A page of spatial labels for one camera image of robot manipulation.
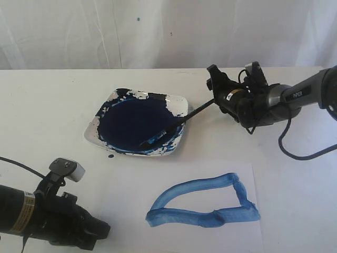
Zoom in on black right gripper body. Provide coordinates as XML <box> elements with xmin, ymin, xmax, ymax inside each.
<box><xmin>214</xmin><ymin>77</ymin><xmax>245</xmax><ymax>115</ymax></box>

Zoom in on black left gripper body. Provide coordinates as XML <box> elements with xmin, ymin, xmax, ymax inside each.
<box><xmin>28</xmin><ymin>193</ymin><xmax>90</xmax><ymax>249</ymax></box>

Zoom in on black paintbrush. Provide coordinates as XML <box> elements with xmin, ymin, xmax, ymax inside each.
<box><xmin>139</xmin><ymin>99</ymin><xmax>214</xmax><ymax>149</ymax></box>

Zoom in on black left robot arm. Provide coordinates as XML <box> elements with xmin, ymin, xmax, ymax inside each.
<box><xmin>1</xmin><ymin>186</ymin><xmax>111</xmax><ymax>250</ymax></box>

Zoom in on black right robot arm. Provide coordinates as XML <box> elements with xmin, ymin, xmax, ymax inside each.
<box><xmin>206</xmin><ymin>62</ymin><xmax>336</xmax><ymax>129</ymax></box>

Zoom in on white paper sheet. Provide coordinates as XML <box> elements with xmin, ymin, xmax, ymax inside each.
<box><xmin>102</xmin><ymin>161</ymin><xmax>264</xmax><ymax>252</ymax></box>

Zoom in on white plate with blue paint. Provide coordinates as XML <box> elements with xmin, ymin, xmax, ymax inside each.
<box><xmin>84</xmin><ymin>88</ymin><xmax>189</xmax><ymax>157</ymax></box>

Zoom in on white backdrop curtain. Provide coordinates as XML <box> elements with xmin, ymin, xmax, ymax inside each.
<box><xmin>1</xmin><ymin>1</ymin><xmax>336</xmax><ymax>70</ymax></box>

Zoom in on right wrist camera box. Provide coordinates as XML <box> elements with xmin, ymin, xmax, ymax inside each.
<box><xmin>245</xmin><ymin>61</ymin><xmax>268</xmax><ymax>86</ymax></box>

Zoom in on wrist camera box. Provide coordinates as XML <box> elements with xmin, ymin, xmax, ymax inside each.
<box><xmin>245</xmin><ymin>61</ymin><xmax>268</xmax><ymax>86</ymax></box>
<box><xmin>49</xmin><ymin>158</ymin><xmax>85</xmax><ymax>182</ymax></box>

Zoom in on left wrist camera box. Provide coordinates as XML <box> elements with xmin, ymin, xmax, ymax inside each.
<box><xmin>49</xmin><ymin>158</ymin><xmax>85</xmax><ymax>182</ymax></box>

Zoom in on black left camera cable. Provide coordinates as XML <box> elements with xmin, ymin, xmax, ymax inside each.
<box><xmin>0</xmin><ymin>155</ymin><xmax>48</xmax><ymax>179</ymax></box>

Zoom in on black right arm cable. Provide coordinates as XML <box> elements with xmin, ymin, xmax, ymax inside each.
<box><xmin>238</xmin><ymin>70</ymin><xmax>337</xmax><ymax>160</ymax></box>

